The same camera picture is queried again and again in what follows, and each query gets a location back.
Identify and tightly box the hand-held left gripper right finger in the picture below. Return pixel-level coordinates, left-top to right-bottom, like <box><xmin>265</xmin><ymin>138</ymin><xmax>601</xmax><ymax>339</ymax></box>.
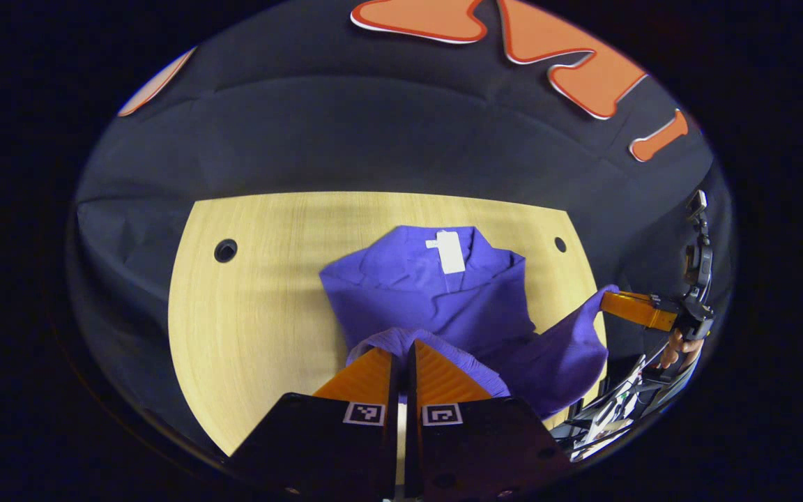
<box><xmin>405</xmin><ymin>340</ymin><xmax>573</xmax><ymax>502</ymax></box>

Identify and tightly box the black backdrop cloth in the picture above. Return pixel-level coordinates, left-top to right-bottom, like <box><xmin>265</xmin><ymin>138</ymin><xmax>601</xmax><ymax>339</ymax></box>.
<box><xmin>67</xmin><ymin>0</ymin><xmax>733</xmax><ymax>447</ymax></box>

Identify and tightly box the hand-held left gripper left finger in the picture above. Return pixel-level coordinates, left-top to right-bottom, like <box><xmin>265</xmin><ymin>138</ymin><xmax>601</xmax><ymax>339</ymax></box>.
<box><xmin>231</xmin><ymin>347</ymin><xmax>400</xmax><ymax>502</ymax></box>

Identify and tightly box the purple collared shirt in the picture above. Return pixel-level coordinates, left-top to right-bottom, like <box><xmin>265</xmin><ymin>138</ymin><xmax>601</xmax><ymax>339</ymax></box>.
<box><xmin>319</xmin><ymin>225</ymin><xmax>620</xmax><ymax>419</ymax></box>

